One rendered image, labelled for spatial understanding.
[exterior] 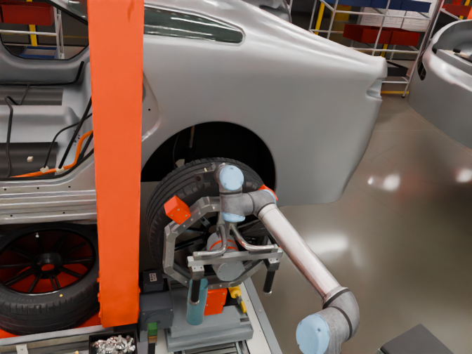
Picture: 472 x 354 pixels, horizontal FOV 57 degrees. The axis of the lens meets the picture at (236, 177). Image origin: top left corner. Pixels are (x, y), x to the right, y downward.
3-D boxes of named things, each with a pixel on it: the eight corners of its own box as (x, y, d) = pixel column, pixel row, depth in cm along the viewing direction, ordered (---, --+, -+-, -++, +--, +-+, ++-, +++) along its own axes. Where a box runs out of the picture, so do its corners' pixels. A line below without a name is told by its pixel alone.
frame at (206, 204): (261, 274, 233) (280, 192, 204) (265, 283, 227) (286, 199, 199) (160, 286, 216) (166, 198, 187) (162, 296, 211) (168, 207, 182)
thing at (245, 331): (234, 293, 284) (237, 283, 279) (251, 340, 256) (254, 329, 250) (159, 303, 269) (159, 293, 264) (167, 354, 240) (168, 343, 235)
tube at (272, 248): (263, 225, 204) (267, 206, 199) (277, 252, 189) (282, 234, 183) (227, 227, 199) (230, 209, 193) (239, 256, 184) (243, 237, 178)
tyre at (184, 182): (285, 171, 231) (168, 142, 202) (303, 196, 212) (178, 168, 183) (237, 261, 259) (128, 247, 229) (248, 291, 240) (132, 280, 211)
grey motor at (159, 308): (161, 291, 277) (164, 251, 259) (172, 348, 244) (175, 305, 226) (133, 295, 272) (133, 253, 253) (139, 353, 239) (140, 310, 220)
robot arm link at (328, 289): (381, 317, 142) (268, 181, 180) (357, 329, 135) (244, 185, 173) (364, 335, 149) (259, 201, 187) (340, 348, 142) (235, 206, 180)
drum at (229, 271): (230, 249, 216) (234, 227, 209) (243, 281, 199) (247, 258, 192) (203, 252, 212) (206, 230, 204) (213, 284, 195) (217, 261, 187)
